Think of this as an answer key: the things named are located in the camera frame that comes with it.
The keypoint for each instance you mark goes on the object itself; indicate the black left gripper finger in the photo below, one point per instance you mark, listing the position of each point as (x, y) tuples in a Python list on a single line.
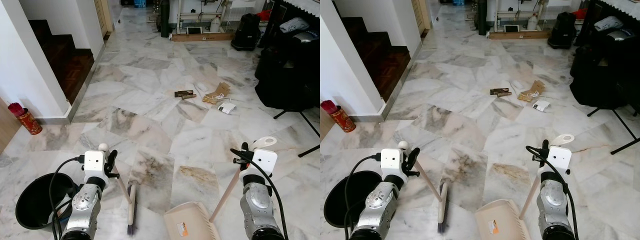
[(108, 161), (114, 161), (409, 159), (416, 158)]

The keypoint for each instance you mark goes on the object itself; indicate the white printed paper card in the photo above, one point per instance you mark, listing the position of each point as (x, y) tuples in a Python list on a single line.
[(541, 105), (227, 107)]

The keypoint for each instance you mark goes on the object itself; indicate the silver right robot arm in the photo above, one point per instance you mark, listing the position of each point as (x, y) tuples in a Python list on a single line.
[(552, 200), (257, 202)]

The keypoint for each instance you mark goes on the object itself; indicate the brown cardboard piece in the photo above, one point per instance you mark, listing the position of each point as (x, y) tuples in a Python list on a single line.
[(217, 92), (532, 90)]

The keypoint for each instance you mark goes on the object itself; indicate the dark brown small box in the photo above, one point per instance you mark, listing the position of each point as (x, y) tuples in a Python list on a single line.
[(500, 91), (184, 93)]

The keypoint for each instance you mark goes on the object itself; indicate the black round bin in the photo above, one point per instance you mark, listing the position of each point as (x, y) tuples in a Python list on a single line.
[(37, 202), (347, 200)]

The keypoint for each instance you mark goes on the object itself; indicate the red incense stick can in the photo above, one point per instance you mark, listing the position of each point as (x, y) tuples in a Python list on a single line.
[(341, 117), (27, 120)]

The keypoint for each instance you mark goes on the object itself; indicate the black cloth covered stand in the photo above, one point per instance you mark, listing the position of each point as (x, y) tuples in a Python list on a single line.
[(600, 75), (287, 75)]

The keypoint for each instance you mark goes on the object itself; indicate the dark wooden staircase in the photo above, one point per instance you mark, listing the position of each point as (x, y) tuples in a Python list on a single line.
[(385, 62), (67, 65)]

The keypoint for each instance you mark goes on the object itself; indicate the black backpack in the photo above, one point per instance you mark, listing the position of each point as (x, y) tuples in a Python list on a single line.
[(562, 31), (246, 32)]

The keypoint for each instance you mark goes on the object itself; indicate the white framed tablet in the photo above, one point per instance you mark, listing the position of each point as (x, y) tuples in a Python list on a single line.
[(511, 28), (194, 30)]

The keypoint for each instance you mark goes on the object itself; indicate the white plastic bottle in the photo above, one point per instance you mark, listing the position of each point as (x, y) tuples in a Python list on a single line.
[(532, 23), (215, 25)]

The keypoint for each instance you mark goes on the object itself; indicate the white cloth bundle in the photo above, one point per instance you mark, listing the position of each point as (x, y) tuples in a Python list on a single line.
[(609, 23), (295, 25)]

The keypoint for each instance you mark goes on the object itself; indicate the white work table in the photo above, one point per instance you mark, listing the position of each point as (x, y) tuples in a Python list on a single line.
[(515, 10), (200, 12)]

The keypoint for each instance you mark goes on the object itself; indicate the light wooden door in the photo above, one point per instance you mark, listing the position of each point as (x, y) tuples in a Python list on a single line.
[(103, 17), (421, 16)]

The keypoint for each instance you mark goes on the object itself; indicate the blue plastic crate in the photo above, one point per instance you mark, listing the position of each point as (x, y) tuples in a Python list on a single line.
[(458, 2), (140, 2)]

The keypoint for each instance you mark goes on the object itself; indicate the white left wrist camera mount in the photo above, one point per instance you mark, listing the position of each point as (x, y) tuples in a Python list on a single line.
[(392, 161), (94, 164)]

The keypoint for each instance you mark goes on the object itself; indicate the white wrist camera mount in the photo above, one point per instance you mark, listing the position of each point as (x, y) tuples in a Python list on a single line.
[(392, 161), (263, 162), (94, 164), (559, 159)]

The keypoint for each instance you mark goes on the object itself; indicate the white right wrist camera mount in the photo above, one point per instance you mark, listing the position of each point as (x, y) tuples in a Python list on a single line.
[(263, 162), (559, 159)]

